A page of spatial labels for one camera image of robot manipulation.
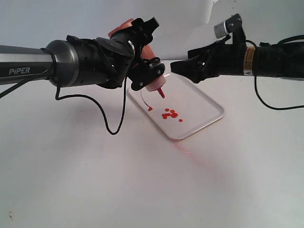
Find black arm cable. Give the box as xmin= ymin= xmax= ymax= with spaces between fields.
xmin=244 ymin=39 xmax=304 ymax=111
xmin=0 ymin=71 xmax=128 ymax=136

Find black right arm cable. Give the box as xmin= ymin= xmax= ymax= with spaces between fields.
xmin=244 ymin=39 xmax=304 ymax=111

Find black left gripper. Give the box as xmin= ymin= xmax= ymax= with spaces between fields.
xmin=96 ymin=17 xmax=165 ymax=91

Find white backdrop sheet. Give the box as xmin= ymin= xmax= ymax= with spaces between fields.
xmin=0 ymin=0 xmax=304 ymax=60

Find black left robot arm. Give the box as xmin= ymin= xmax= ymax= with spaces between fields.
xmin=0 ymin=18 xmax=166 ymax=91

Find red sauce drops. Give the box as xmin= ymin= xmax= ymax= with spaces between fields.
xmin=161 ymin=108 xmax=184 ymax=123

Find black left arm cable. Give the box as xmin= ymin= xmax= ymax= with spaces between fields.
xmin=0 ymin=71 xmax=128 ymax=136

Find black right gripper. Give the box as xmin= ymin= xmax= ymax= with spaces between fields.
xmin=170 ymin=36 xmax=247 ymax=83

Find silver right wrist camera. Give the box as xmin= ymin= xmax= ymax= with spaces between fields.
xmin=214 ymin=13 xmax=246 ymax=40

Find white rectangular plastic tray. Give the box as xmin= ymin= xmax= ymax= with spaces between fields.
xmin=128 ymin=72 xmax=225 ymax=140

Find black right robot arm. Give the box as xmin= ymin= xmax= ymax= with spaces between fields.
xmin=170 ymin=35 xmax=304 ymax=84

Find red sauce squeeze bottle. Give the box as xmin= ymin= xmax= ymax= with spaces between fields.
xmin=108 ymin=18 xmax=166 ymax=114

